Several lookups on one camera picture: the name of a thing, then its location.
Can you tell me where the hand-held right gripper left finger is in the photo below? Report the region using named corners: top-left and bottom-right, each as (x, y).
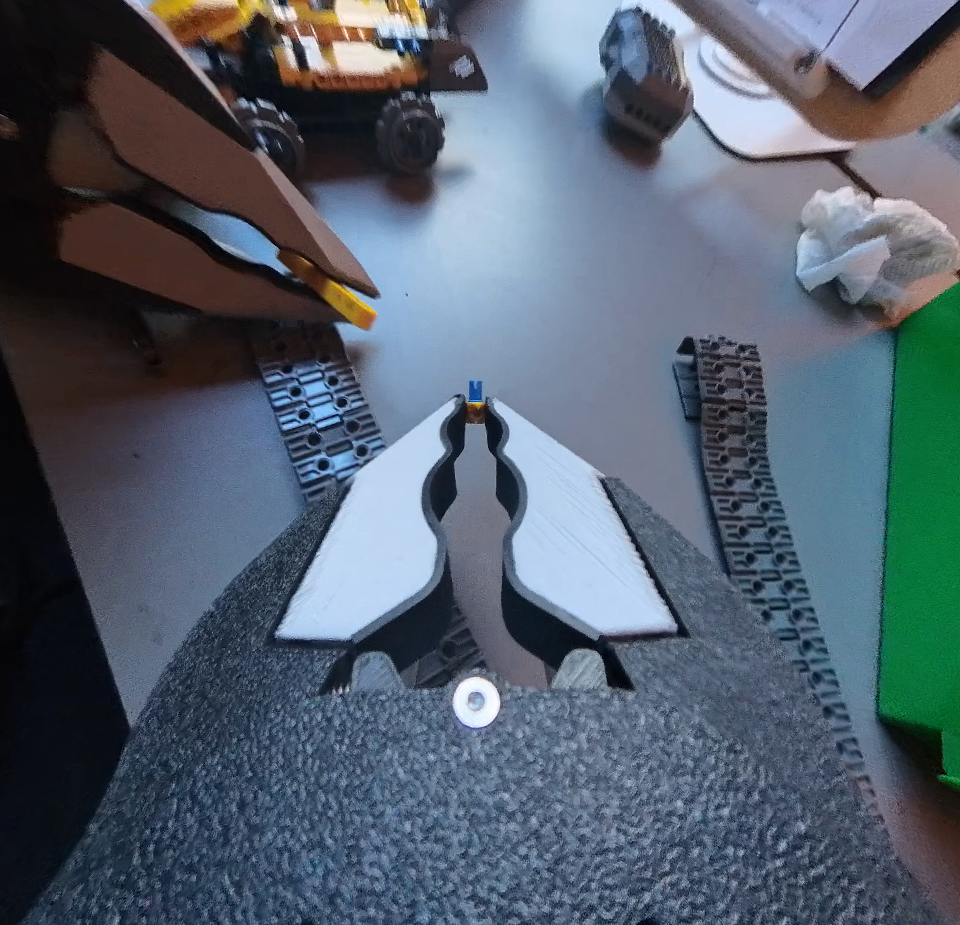
top-left (276, 394), bottom-right (468, 647)

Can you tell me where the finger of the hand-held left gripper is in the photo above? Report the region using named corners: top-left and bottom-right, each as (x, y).
top-left (48, 47), bottom-right (381, 300)
top-left (58, 199), bottom-right (348, 326)

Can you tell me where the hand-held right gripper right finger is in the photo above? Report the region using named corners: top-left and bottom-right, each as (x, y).
top-left (484, 397), bottom-right (684, 671)

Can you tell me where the yellow toy brick beam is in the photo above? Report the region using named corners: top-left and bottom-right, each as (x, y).
top-left (279, 250), bottom-right (378, 332)

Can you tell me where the grey perforated strip left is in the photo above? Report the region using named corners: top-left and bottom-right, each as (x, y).
top-left (673, 334), bottom-right (886, 821)

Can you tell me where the yellow toy brick vehicle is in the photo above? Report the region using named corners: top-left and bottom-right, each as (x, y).
top-left (150, 0), bottom-right (489, 178)

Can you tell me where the green plastic bin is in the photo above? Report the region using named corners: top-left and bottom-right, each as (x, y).
top-left (876, 283), bottom-right (960, 791)

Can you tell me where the crumpled white tissue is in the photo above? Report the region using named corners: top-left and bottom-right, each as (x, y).
top-left (795, 186), bottom-right (960, 320)

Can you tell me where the white stand base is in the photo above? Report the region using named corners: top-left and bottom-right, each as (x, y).
top-left (693, 32), bottom-right (856, 161)

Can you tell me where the dark grey brick block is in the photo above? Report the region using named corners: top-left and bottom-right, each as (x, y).
top-left (598, 6), bottom-right (695, 142)

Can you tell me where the thin dark cable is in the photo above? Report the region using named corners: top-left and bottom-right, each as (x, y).
top-left (825, 148), bottom-right (890, 200)

